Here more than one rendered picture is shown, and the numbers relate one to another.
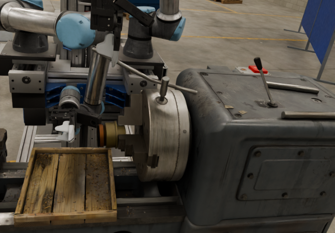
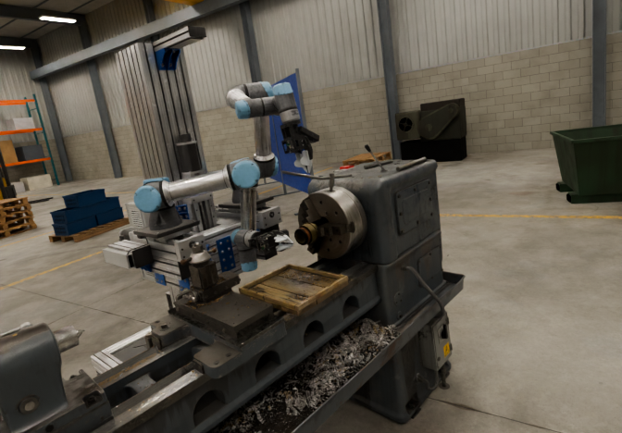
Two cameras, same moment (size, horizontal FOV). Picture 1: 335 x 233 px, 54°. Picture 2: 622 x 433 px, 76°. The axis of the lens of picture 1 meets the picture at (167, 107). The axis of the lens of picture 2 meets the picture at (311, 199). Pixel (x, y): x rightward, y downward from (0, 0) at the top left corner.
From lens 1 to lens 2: 1.11 m
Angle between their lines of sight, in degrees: 31
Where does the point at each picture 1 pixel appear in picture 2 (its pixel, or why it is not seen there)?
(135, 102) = (309, 205)
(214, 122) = (373, 185)
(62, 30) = (238, 176)
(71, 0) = (175, 176)
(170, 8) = (267, 149)
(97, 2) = (292, 133)
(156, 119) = (340, 200)
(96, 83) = (253, 219)
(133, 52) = not seen: hidden behind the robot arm
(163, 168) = (357, 230)
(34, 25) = (203, 186)
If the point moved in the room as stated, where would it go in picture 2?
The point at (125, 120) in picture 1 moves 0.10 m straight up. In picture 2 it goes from (311, 218) to (307, 196)
